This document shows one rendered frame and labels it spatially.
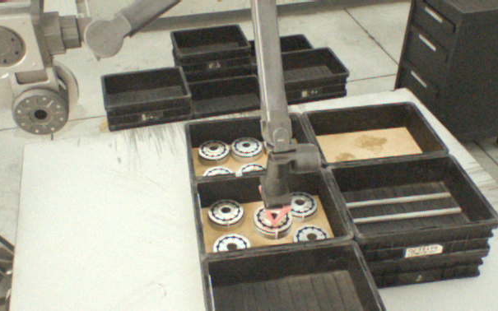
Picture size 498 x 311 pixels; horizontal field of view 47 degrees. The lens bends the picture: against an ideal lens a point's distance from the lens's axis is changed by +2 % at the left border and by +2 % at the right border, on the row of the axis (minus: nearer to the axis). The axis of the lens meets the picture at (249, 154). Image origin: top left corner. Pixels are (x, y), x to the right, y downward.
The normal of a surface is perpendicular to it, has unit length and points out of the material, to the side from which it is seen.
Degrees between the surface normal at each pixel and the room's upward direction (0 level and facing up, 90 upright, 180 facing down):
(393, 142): 0
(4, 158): 0
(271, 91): 57
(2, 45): 90
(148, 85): 90
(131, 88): 90
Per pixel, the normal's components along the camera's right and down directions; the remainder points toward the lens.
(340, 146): 0.00, -0.79
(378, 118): 0.16, 0.61
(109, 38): 0.22, 0.12
